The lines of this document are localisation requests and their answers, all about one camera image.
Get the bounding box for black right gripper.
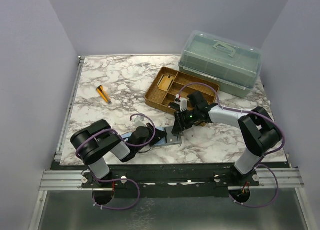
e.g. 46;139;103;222
171;108;200;134

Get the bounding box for grey card holder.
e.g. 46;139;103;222
122;123;182;150

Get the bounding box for yellow cards in tray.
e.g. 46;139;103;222
157;75;175;91

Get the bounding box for woven wicker divided tray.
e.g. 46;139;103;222
142;66;220;126

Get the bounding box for orange utility knife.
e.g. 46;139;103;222
96;85;112;104

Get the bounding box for clear green plastic toolbox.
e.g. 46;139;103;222
178;30;262;98

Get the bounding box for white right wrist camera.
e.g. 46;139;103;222
174;94;188;112

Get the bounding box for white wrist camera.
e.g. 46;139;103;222
174;94;188;112
132;115;147;127

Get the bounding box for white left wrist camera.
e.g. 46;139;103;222
132;115;147;127

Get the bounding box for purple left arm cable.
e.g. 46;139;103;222
75;113;157;211

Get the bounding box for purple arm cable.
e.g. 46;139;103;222
177;82;287;208
75;113;157;211

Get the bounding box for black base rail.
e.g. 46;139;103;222
43;162;260;201

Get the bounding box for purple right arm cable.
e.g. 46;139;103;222
177;82;287;208

